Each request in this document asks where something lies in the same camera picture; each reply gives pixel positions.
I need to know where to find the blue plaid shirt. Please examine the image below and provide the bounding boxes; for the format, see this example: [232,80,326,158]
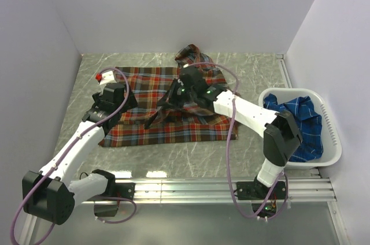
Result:
[264,94,323,162]

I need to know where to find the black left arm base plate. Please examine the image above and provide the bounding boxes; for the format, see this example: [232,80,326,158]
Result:
[113,182,135,200]

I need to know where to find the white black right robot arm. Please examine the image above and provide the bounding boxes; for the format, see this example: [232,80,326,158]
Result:
[145,64,302,199]

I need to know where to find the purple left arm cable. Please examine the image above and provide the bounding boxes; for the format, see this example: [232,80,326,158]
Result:
[10,66,137,245]

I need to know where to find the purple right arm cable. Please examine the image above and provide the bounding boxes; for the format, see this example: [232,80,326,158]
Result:
[186,62,290,219]

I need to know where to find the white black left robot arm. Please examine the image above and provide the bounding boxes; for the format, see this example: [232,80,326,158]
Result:
[22,83,138,225]

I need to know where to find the white plastic laundry basket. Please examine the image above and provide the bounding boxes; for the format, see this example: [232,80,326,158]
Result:
[258,88,342,169]

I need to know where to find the red plaid long sleeve shirt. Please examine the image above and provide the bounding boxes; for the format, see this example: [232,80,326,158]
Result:
[99,44,238,147]

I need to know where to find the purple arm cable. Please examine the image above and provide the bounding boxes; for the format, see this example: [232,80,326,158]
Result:
[186,62,290,219]
[10,66,137,245]

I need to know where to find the aluminium mounting rail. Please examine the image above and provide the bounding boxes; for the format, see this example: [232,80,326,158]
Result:
[80,178,338,204]

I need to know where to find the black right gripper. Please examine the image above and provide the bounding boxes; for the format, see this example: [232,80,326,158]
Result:
[157,78,197,110]

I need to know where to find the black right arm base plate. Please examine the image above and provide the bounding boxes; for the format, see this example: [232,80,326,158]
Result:
[235,181,288,201]

